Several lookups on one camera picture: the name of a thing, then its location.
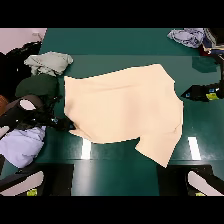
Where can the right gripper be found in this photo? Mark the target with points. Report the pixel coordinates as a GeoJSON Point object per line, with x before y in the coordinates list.
{"type": "Point", "coordinates": [206, 92]}

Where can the cream T-shirt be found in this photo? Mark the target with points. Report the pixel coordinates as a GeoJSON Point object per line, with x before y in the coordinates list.
{"type": "Point", "coordinates": [123, 106]}

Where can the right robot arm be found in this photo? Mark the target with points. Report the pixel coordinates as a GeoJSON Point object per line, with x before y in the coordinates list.
{"type": "Point", "coordinates": [203, 181]}

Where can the heap of clothes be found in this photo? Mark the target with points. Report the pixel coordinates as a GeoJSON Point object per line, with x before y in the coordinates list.
{"type": "Point", "coordinates": [213, 41]}

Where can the lavender garment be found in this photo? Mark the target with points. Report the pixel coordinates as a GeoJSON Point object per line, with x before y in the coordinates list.
{"type": "Point", "coordinates": [21, 146]}
{"type": "Point", "coordinates": [186, 37]}

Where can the grey-green garment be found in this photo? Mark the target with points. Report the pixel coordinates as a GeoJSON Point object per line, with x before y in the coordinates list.
{"type": "Point", "coordinates": [48, 63]}

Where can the dark green garment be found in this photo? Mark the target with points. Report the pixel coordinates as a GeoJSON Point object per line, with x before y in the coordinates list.
{"type": "Point", "coordinates": [36, 86]}

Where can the black garment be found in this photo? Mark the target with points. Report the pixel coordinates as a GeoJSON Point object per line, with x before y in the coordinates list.
{"type": "Point", "coordinates": [13, 70]}

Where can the brown garment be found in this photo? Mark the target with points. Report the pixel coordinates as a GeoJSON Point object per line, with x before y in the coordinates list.
{"type": "Point", "coordinates": [2, 105]}

